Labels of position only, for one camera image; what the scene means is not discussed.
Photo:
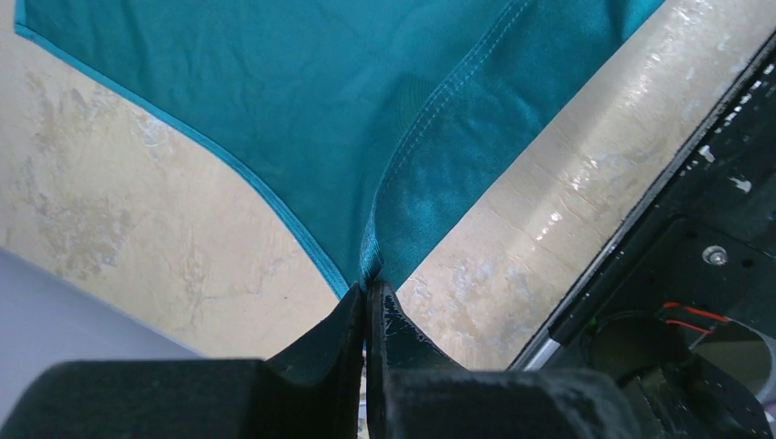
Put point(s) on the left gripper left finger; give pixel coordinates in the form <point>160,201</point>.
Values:
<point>308,390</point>

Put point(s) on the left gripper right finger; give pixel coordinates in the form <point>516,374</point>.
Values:
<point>415,390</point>

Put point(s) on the teal cloth napkin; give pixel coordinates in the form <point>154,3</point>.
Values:
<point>369,127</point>

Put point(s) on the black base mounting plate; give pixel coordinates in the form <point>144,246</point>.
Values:
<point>679,307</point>

